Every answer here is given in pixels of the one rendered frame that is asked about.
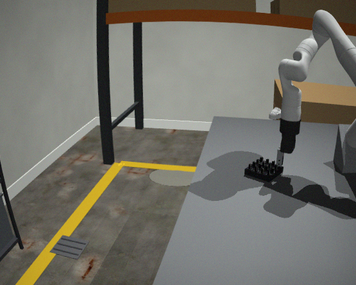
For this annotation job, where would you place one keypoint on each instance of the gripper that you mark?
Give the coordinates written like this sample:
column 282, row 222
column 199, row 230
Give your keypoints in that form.
column 290, row 118

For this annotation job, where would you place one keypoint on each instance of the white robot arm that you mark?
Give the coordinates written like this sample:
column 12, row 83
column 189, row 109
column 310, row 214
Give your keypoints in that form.
column 324, row 26

